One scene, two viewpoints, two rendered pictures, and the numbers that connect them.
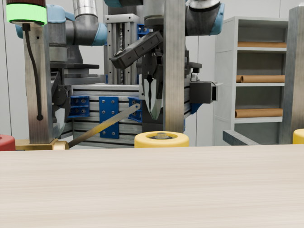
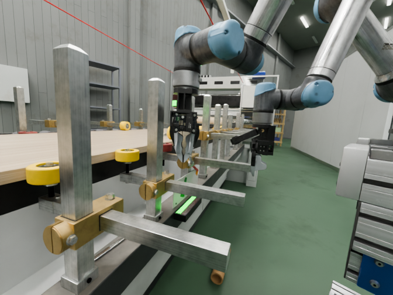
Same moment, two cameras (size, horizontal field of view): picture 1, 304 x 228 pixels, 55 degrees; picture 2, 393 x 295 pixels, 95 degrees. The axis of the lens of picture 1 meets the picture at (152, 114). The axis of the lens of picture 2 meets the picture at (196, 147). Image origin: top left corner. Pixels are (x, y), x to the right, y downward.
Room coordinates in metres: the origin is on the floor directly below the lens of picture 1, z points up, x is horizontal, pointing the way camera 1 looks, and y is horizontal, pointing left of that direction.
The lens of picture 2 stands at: (0.91, -0.48, 1.02)
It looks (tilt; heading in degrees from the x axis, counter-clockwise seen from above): 8 degrees down; 115
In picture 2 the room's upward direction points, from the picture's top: 3 degrees clockwise
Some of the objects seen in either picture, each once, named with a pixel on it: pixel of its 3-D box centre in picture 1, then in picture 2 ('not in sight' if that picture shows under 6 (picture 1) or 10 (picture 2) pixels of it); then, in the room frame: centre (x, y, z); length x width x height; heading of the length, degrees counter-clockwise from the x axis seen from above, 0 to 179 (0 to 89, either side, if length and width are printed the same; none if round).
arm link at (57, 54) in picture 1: (51, 56); (262, 119); (0.83, 0.28, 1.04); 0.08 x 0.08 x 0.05
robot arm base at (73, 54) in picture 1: (65, 53); not in sight; (1.37, 0.39, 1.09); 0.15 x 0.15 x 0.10
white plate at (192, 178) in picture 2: not in sight; (188, 184); (0.57, 0.18, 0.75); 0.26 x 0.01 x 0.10; 95
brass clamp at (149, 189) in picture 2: not in sight; (158, 185); (0.56, -0.02, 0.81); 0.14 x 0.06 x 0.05; 95
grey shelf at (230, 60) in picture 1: (259, 93); not in sight; (3.28, -1.20, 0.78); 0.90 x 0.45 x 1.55; 102
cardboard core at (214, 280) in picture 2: not in sight; (221, 261); (0.63, 0.66, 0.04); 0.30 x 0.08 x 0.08; 95
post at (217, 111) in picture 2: not in sight; (216, 139); (0.50, 0.71, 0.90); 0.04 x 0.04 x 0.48; 5
